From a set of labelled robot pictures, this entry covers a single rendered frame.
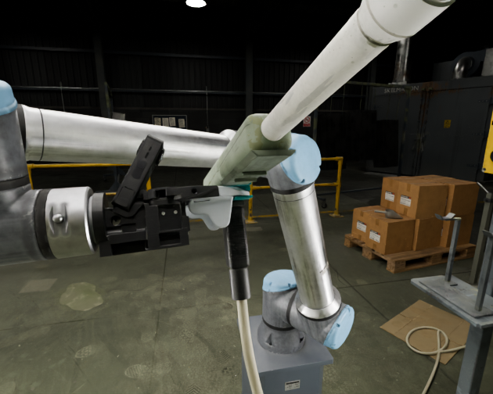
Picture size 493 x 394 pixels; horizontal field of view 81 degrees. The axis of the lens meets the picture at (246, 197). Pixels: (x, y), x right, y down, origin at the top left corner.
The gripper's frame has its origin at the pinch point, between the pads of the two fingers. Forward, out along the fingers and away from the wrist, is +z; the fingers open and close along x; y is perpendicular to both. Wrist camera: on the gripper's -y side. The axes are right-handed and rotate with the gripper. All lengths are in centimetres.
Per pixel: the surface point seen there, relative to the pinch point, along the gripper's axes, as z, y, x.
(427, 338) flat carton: 166, 95, -129
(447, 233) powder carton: 299, 33, -200
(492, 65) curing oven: 856, -343, -405
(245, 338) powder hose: -1.6, 21.7, -0.4
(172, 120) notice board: 98, -448, -974
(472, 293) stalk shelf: 111, 43, -49
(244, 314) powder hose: -1.4, 18.4, -0.1
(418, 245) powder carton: 262, 40, -207
